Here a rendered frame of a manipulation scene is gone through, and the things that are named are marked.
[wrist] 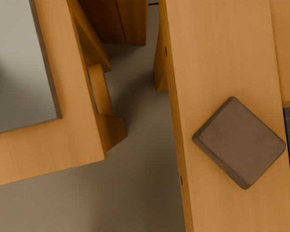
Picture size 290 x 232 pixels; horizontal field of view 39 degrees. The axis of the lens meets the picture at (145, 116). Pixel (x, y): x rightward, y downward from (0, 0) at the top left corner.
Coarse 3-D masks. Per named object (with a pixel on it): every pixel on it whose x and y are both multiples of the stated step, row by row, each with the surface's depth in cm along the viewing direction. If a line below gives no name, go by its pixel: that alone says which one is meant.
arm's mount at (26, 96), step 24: (0, 0) 56; (24, 0) 56; (0, 24) 56; (24, 24) 56; (0, 48) 56; (24, 48) 56; (0, 72) 56; (24, 72) 56; (48, 72) 57; (0, 96) 56; (24, 96) 56; (48, 96) 56; (0, 120) 56; (24, 120) 56; (48, 120) 56
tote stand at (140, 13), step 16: (80, 0) 94; (96, 0) 93; (112, 0) 93; (128, 0) 92; (144, 0) 91; (96, 16) 107; (112, 16) 106; (128, 16) 105; (144, 16) 105; (96, 32) 127; (112, 32) 126; (128, 32) 124; (144, 32) 123
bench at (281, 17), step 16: (272, 0) 56; (288, 0) 56; (272, 16) 56; (288, 16) 56; (160, 32) 79; (288, 32) 56; (160, 48) 86; (288, 48) 56; (160, 64) 94; (288, 64) 56; (160, 80) 105; (288, 80) 56; (288, 96) 56
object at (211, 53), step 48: (192, 0) 54; (240, 0) 54; (192, 48) 54; (240, 48) 54; (192, 96) 54; (240, 96) 54; (192, 144) 54; (192, 192) 54; (240, 192) 54; (288, 192) 54
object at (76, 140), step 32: (64, 0) 59; (64, 32) 59; (64, 64) 59; (64, 96) 59; (32, 128) 59; (64, 128) 59; (96, 128) 59; (0, 160) 59; (32, 160) 59; (64, 160) 59; (96, 160) 59
